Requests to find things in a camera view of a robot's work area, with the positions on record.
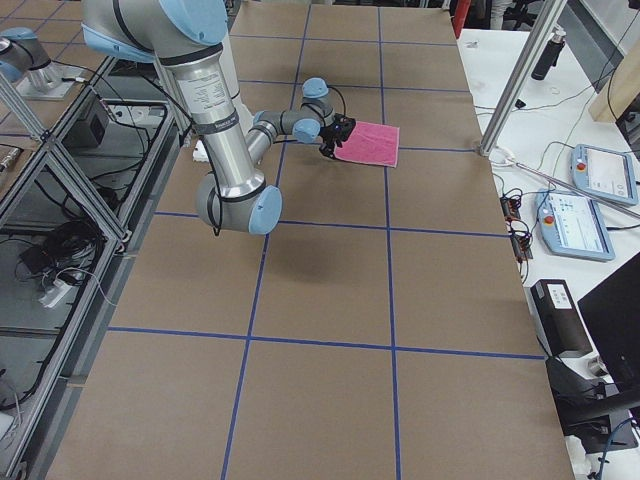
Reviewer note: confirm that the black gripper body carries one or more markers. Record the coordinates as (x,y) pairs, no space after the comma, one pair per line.
(332,135)

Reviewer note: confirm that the pink towel with grey back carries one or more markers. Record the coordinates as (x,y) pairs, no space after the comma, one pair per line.
(371,144)

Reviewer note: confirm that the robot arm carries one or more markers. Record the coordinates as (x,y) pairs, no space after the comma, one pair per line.
(190,40)

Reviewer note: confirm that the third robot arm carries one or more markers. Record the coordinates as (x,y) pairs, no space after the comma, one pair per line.
(21,52)

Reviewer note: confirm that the black bottle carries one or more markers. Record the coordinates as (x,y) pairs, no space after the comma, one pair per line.
(550,55)

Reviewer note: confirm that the near teach pendant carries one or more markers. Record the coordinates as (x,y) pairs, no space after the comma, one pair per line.
(572,226)

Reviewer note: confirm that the teach pendant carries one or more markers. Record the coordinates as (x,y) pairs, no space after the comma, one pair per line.
(572,226)
(605,173)

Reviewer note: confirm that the dark brown box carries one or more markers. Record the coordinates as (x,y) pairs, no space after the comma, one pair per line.
(561,324)

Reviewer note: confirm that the far teach pendant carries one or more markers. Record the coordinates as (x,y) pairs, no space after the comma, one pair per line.
(605,173)

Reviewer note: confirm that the long metal rod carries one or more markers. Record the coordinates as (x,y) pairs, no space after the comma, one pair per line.
(550,179)

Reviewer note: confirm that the white power strip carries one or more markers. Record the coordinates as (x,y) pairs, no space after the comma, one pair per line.
(55,293)

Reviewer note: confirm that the black monitor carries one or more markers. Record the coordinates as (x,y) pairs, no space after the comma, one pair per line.
(611,314)

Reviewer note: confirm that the aluminium camera mast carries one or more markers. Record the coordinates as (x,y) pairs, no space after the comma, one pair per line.
(530,54)

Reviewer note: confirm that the aluminium frame rack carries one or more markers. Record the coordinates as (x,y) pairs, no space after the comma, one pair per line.
(75,207)

